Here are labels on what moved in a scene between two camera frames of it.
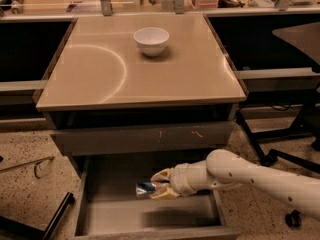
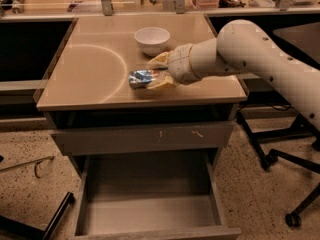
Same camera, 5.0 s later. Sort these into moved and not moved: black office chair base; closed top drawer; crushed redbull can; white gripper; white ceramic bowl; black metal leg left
Moved: crushed redbull can; white gripper
Not moved: black metal leg left; white ceramic bowl; black office chair base; closed top drawer
